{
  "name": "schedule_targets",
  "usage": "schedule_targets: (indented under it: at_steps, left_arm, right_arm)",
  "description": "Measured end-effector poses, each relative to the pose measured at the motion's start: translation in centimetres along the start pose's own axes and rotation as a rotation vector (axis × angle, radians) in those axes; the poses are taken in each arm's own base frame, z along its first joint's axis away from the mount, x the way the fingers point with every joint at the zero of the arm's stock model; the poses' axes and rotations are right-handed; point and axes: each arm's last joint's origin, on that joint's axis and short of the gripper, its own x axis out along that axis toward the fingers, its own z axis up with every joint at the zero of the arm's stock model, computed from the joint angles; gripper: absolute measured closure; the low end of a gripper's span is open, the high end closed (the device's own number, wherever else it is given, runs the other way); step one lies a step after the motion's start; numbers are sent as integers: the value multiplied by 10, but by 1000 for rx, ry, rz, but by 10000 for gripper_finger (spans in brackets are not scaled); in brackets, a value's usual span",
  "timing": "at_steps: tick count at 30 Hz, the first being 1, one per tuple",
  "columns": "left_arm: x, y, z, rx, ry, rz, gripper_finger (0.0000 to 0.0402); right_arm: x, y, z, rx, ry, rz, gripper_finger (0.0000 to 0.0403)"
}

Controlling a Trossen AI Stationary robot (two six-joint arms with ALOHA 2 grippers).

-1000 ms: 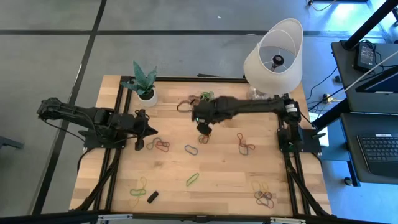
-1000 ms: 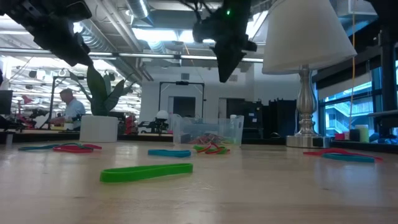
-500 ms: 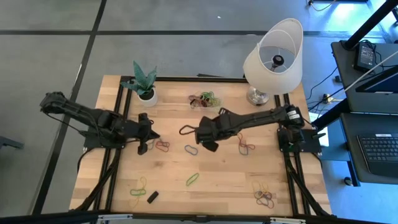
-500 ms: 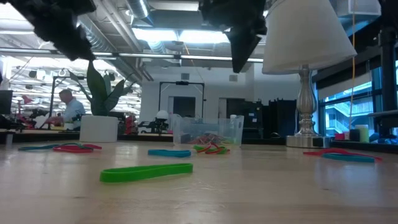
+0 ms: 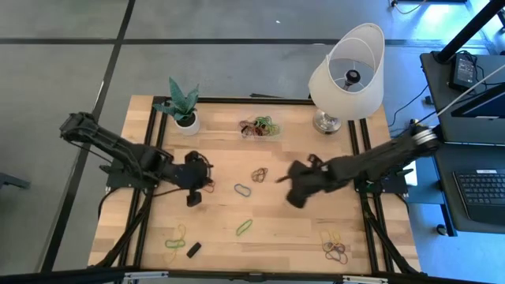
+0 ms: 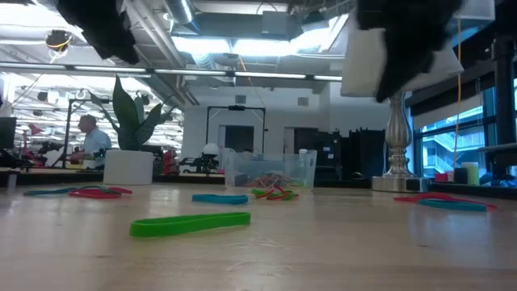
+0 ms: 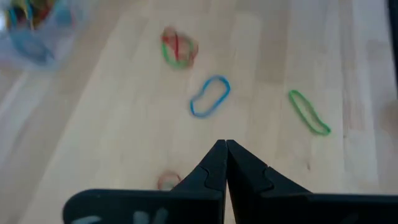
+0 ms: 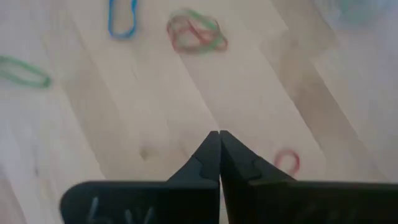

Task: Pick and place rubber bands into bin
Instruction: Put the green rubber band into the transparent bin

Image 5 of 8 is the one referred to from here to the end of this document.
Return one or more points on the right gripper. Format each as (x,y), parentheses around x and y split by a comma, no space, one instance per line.
(305,181)

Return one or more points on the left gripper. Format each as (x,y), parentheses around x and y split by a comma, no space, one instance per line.
(189,173)

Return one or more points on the red rubber band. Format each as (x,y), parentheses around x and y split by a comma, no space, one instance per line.
(343,260)
(255,173)
(212,185)

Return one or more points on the blue rubber band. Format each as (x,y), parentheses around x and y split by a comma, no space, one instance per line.
(236,188)

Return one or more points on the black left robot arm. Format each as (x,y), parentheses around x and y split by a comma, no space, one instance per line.
(122,150)

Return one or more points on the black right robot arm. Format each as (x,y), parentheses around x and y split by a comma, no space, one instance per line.
(375,161)

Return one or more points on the clear plastic bin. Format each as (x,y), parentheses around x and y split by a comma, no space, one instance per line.
(246,112)

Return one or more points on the purple rubber band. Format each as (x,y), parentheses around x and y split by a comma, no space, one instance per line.
(325,247)

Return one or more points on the pale yellow rubber band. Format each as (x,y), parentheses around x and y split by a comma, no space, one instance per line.
(165,260)

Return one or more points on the snake plant in white pot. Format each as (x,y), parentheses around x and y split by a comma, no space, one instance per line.
(193,128)

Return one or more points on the small black block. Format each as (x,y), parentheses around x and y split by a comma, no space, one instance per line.
(193,249)

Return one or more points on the table lamp white shade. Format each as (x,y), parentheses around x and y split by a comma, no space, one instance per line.
(355,102)

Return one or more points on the white paper sheet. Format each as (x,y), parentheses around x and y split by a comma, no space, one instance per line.
(412,177)

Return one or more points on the white power strip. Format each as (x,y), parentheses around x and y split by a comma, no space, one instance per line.
(414,123)

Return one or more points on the black laptop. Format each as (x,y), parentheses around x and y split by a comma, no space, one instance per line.
(444,189)

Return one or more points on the small black floor plug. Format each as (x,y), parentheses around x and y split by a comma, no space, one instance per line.
(429,99)

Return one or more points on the black desk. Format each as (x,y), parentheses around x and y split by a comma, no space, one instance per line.
(438,102)

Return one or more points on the grey chair leg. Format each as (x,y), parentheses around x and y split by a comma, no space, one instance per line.
(12,180)

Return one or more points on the black laptop keyboard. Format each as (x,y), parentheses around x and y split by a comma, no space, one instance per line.
(481,193)

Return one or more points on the black power adapter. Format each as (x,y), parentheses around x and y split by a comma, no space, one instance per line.
(462,73)

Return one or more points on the black stand pole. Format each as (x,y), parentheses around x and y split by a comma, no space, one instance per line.
(469,27)

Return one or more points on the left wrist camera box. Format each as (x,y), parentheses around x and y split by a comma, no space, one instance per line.
(194,198)

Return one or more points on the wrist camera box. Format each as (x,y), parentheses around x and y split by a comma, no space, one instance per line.
(313,159)
(194,198)

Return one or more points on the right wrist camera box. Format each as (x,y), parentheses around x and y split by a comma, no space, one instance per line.
(313,159)

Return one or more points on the black aluminium frame rail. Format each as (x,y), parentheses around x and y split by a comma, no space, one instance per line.
(161,130)
(149,130)
(221,100)
(352,138)
(363,138)

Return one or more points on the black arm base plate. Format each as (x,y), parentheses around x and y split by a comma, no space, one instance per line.
(394,184)
(118,180)

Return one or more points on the black diagonal frame brace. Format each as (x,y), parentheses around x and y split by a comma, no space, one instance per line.
(391,240)
(120,232)

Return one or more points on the black aluminium frame beam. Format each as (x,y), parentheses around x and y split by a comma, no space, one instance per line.
(252,276)

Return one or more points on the white frame bracket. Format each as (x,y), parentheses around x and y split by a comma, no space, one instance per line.
(146,275)
(365,280)

